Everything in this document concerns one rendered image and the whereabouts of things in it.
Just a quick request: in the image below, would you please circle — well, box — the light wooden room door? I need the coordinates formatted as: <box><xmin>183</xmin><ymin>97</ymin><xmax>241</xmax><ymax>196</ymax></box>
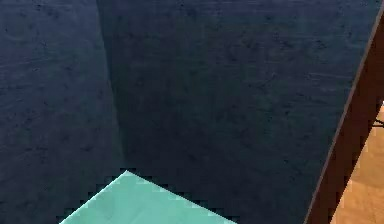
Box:
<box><xmin>328</xmin><ymin>104</ymin><xmax>384</xmax><ymax>224</ymax></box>

